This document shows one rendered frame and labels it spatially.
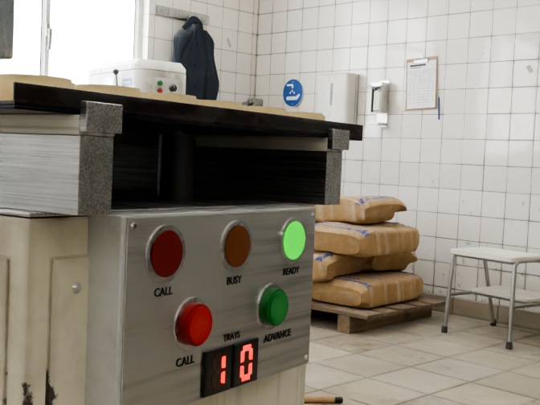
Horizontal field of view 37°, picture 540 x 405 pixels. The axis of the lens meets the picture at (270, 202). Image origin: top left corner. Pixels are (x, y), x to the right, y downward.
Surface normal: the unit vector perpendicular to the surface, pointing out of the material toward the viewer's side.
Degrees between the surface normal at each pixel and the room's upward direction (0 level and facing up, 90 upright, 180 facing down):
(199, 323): 90
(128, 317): 90
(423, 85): 89
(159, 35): 90
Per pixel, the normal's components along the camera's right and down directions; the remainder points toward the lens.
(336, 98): -0.70, 0.00
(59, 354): 0.83, 0.07
